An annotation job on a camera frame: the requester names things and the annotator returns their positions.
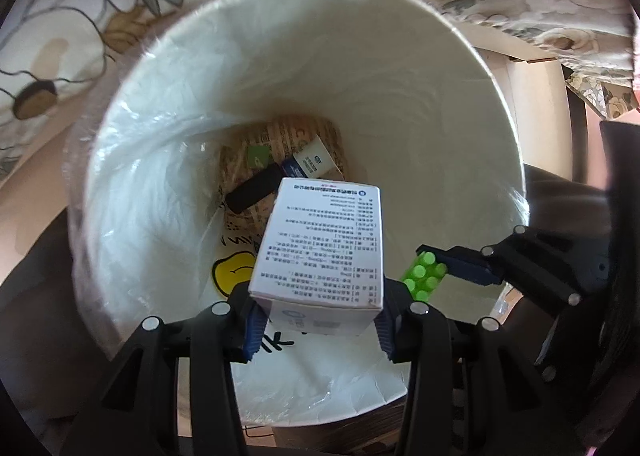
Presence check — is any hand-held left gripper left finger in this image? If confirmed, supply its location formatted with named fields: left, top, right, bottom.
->
left=60, top=286, right=266, bottom=456

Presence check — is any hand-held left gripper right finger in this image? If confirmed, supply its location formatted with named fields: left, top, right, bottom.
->
left=372, top=281, right=586, bottom=456

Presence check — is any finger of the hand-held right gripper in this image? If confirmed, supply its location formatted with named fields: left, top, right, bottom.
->
left=416, top=226, right=583, bottom=309

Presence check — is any green toy brick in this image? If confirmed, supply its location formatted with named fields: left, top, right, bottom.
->
left=400, top=250, right=449, bottom=306

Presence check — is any small white printed box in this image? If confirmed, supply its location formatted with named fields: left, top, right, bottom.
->
left=248, top=177, right=386, bottom=339

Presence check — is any black cylinder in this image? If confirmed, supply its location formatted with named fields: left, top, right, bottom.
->
left=225, top=167, right=282, bottom=213

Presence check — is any white milk carton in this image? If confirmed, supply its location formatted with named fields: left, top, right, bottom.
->
left=280, top=135, right=346, bottom=182

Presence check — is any white trash bin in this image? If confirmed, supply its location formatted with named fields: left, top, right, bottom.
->
left=65, top=0, right=531, bottom=429

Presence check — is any clear plastic bin liner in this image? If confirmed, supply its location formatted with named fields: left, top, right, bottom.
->
left=64, top=31, right=531, bottom=407

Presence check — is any brown printed paper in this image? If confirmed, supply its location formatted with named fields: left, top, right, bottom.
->
left=217, top=118, right=351, bottom=237

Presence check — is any person's grey trouser leg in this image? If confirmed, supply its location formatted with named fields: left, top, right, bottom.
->
left=0, top=208, right=116, bottom=417

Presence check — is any wooden bed frame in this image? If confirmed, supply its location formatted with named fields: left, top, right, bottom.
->
left=470, top=43, right=573, bottom=182

